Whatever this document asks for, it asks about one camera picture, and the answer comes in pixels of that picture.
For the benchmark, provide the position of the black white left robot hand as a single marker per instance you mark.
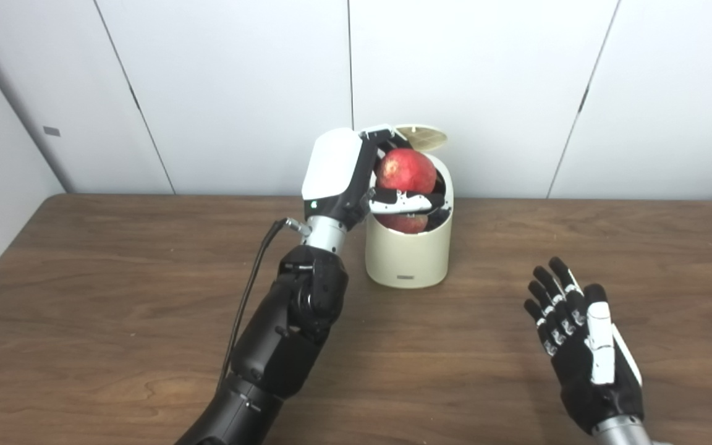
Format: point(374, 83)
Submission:
point(331, 167)

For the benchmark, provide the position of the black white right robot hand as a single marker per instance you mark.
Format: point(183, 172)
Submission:
point(584, 383)

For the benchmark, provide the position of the red apple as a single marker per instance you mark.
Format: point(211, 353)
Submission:
point(405, 170)

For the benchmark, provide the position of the cream round bin lid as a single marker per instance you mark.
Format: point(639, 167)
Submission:
point(425, 136)

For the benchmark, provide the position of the cream-colored bin body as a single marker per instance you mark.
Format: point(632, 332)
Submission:
point(406, 259)

